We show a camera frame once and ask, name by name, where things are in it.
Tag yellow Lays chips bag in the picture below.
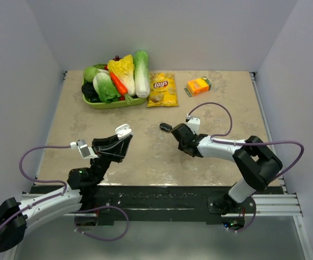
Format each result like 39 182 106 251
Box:
147 73 178 107

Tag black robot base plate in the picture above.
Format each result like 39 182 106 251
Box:
30 184 284 226

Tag orange green carton box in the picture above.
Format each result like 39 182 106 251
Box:
184 76 212 97

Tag green white bok choy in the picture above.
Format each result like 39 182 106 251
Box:
93 73 120 103

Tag yellow toy cabbage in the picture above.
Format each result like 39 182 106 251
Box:
107 54 136 96

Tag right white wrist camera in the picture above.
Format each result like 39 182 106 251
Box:
186 114 201 134

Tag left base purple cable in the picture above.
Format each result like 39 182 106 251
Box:
74 205 130 242

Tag dark red toy grapes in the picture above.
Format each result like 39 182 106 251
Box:
113 55 121 61

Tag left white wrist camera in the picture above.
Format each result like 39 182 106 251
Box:
70 139 98 159

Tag green plastic vegetable tray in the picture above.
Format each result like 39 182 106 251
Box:
82 94 147 109

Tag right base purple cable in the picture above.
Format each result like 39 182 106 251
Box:
226 199 257 233

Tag orange toy carrot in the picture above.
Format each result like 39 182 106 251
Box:
110 72 133 104

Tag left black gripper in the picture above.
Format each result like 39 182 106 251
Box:
91 131 132 184

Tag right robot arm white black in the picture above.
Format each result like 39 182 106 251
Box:
171 123 283 213

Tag black earbud charging case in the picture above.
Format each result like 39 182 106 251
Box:
159 122 173 133

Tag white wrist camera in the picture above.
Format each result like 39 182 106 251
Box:
70 139 98 159
186 114 201 134

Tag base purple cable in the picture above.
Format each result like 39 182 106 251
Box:
226 199 257 233
74 205 130 242

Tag tall green napa cabbage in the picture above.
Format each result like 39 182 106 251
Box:
133 50 150 98

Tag dark green toy vegetable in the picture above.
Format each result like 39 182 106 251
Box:
81 82 101 103

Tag white earbud charging case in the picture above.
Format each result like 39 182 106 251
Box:
115 123 133 139

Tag round green cabbage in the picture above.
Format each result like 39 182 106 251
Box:
83 66 100 83

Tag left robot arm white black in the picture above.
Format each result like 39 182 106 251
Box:
0 133 133 252

